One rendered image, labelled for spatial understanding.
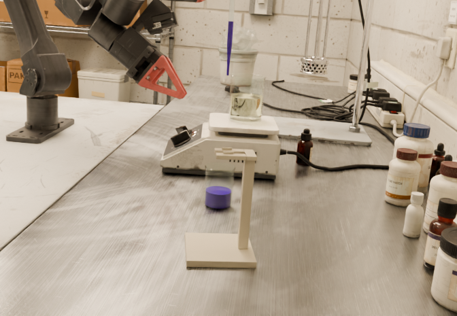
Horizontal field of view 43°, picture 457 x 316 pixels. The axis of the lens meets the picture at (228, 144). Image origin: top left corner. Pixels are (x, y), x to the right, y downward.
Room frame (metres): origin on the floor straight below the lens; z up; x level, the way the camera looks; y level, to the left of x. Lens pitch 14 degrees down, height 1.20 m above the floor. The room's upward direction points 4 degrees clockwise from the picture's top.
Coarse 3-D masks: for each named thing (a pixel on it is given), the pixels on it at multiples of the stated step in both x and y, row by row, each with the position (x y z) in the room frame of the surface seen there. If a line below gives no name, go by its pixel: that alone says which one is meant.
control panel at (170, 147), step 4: (200, 124) 1.05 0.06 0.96; (192, 128) 1.05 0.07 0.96; (196, 128) 1.03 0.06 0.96; (200, 128) 1.02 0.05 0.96; (196, 132) 1.00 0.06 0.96; (200, 132) 0.99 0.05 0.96; (192, 136) 0.98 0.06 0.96; (196, 136) 0.97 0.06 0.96; (200, 136) 0.96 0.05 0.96; (192, 140) 0.95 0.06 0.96; (196, 140) 0.94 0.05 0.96; (168, 144) 1.01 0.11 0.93; (172, 144) 1.00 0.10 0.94; (184, 144) 0.95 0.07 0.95; (168, 148) 0.98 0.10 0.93; (172, 148) 0.96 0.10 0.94; (176, 148) 0.95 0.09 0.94; (164, 152) 0.96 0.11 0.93; (168, 152) 0.95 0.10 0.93
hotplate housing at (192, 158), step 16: (208, 128) 1.00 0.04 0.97; (192, 144) 0.94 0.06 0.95; (208, 144) 0.93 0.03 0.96; (224, 144) 0.93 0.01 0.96; (240, 144) 0.94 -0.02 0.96; (256, 144) 0.94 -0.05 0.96; (272, 144) 0.94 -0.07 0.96; (160, 160) 0.94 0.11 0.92; (176, 160) 0.93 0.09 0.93; (192, 160) 0.93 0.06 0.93; (208, 160) 0.93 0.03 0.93; (224, 160) 0.93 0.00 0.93; (240, 160) 0.94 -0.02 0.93; (256, 160) 0.94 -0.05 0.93; (272, 160) 0.94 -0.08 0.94; (240, 176) 0.94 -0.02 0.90; (256, 176) 0.94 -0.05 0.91; (272, 176) 0.94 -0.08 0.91
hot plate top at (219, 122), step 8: (216, 120) 0.99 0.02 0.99; (224, 120) 0.99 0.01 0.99; (264, 120) 1.02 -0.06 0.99; (272, 120) 1.02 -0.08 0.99; (216, 128) 0.94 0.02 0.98; (224, 128) 0.94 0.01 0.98; (232, 128) 0.94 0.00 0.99; (240, 128) 0.94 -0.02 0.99; (248, 128) 0.94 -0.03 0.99; (256, 128) 0.94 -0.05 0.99; (264, 128) 0.95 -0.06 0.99; (272, 128) 0.95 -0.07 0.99
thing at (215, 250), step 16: (240, 208) 0.64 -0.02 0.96; (240, 224) 0.64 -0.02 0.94; (192, 240) 0.65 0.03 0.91; (208, 240) 0.65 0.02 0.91; (224, 240) 0.66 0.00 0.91; (240, 240) 0.64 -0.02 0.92; (192, 256) 0.61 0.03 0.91; (208, 256) 0.61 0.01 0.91; (224, 256) 0.61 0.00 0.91; (240, 256) 0.62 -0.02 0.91
